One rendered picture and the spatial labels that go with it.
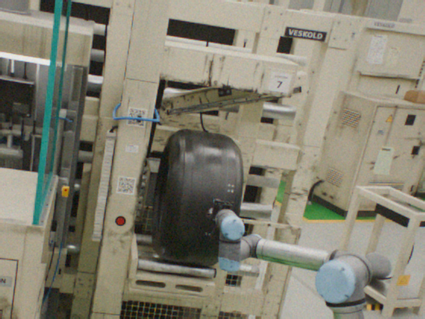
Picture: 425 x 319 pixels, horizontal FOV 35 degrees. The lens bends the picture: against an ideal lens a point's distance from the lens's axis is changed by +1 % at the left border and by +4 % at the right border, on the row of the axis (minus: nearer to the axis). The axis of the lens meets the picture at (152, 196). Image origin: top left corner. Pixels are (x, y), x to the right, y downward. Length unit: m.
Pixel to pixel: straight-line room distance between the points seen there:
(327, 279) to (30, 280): 0.90
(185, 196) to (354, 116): 4.83
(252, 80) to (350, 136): 4.37
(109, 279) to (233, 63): 1.08
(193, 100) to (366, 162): 4.34
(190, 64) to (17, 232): 1.21
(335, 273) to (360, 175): 5.19
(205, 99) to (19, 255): 1.34
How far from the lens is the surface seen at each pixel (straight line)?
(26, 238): 2.03
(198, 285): 2.77
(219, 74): 2.88
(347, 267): 2.03
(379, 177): 7.38
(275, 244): 2.28
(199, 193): 2.52
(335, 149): 7.36
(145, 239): 2.98
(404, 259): 4.99
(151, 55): 2.57
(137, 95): 2.59
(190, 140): 2.63
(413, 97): 7.52
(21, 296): 2.11
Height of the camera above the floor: 2.01
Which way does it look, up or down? 18 degrees down
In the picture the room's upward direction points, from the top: 10 degrees clockwise
